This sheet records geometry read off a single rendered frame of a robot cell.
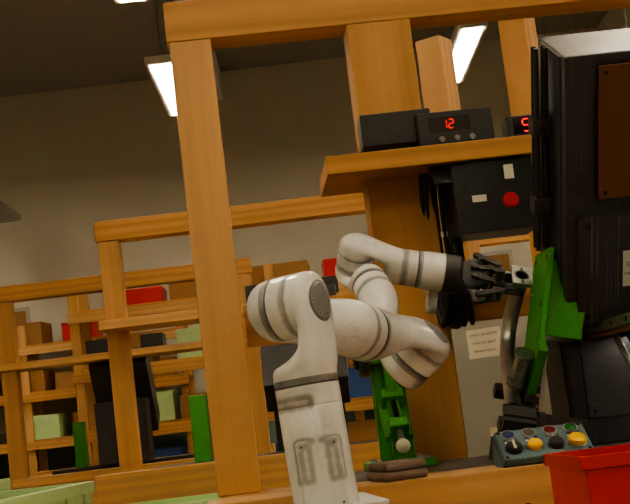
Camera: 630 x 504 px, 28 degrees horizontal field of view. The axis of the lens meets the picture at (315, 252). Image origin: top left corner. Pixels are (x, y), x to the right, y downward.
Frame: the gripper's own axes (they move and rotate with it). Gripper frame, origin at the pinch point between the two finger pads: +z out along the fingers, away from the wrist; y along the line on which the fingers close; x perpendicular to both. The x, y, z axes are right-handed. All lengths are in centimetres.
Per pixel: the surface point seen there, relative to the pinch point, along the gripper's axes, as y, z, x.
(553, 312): -12.4, 5.4, -4.5
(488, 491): -53, -7, 1
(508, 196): 23.6, -0.9, -3.8
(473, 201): 22.3, -7.9, -2.1
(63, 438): 595, -220, 725
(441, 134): 33.0, -16.1, -10.2
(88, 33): 783, -243, 409
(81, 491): -65, -70, 1
